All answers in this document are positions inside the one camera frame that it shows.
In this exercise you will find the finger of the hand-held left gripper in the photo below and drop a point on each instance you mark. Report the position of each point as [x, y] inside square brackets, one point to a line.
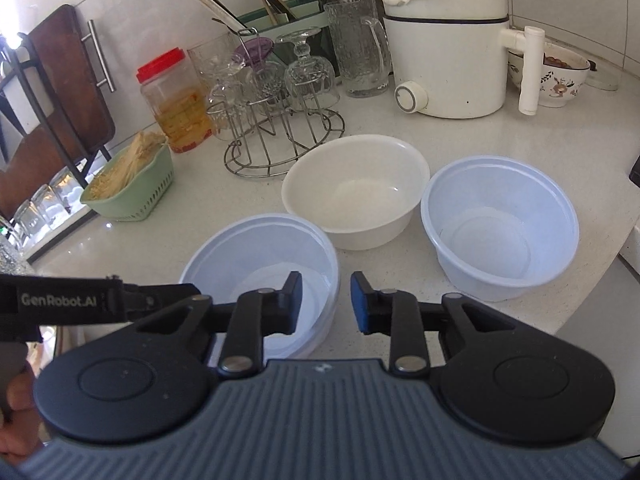
[155, 296]

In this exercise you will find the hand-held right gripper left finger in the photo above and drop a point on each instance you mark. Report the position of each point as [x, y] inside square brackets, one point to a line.
[295, 305]

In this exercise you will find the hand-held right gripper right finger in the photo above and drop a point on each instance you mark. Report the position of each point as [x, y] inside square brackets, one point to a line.
[359, 305]

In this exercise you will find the pale blue plastic bowl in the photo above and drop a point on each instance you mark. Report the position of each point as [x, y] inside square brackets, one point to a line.
[500, 240]
[240, 255]

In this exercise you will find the white ceramic bowl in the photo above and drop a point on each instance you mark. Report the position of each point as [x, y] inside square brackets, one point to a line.
[360, 195]

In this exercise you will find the person's left hand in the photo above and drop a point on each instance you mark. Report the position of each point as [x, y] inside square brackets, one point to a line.
[22, 400]

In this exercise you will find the tall textured glass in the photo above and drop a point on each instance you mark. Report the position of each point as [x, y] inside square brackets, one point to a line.
[12, 252]

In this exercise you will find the small clear glass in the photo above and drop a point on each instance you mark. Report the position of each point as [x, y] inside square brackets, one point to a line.
[67, 185]
[25, 222]
[45, 205]

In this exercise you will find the green plastic basket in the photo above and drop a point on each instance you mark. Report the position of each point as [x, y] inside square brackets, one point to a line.
[140, 195]

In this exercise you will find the pale dried noodle sticks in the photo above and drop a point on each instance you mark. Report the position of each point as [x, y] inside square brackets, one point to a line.
[125, 165]

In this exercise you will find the clear jar red lid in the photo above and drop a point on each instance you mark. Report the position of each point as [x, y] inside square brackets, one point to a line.
[175, 105]

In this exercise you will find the clear stemmed goblet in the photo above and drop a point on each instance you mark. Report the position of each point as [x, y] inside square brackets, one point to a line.
[262, 85]
[309, 80]

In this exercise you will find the clear glass tumbler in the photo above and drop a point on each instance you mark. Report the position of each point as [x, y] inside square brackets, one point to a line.
[212, 65]

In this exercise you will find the wooden cutting board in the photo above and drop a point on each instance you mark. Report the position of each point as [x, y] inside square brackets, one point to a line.
[65, 60]

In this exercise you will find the glass pitcher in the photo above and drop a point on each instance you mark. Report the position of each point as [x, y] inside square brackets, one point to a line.
[357, 50]

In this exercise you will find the black dish rack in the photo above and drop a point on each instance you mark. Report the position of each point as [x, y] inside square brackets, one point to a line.
[26, 47]

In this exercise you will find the white electric cooking pot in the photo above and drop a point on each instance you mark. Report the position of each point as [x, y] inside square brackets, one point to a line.
[450, 60]

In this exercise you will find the green utensil holder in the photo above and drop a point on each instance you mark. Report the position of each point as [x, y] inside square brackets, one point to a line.
[300, 17]

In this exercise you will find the white chopsticks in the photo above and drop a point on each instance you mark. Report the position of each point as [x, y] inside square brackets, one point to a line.
[217, 7]

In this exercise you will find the floral ceramic bowl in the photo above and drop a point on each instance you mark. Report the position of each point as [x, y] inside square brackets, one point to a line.
[560, 85]

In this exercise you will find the black stove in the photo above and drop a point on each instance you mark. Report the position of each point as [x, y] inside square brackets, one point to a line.
[635, 170]

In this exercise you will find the white shallow bowl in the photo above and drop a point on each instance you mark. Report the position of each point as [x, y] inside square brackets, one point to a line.
[605, 77]

